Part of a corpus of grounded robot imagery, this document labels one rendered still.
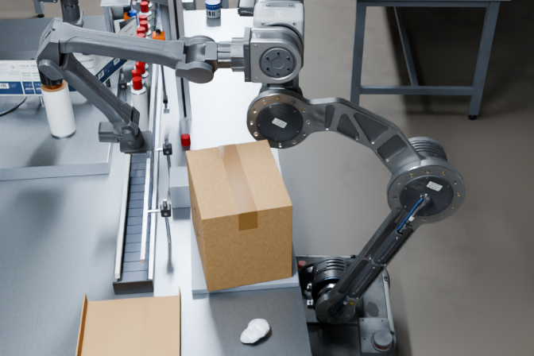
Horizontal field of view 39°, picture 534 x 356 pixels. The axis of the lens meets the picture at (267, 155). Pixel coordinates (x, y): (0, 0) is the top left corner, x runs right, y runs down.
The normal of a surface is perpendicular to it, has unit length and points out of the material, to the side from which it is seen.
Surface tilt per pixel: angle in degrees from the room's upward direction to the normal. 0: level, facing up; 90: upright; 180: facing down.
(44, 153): 0
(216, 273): 90
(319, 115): 90
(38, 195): 0
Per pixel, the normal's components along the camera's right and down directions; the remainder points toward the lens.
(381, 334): -0.01, -0.79
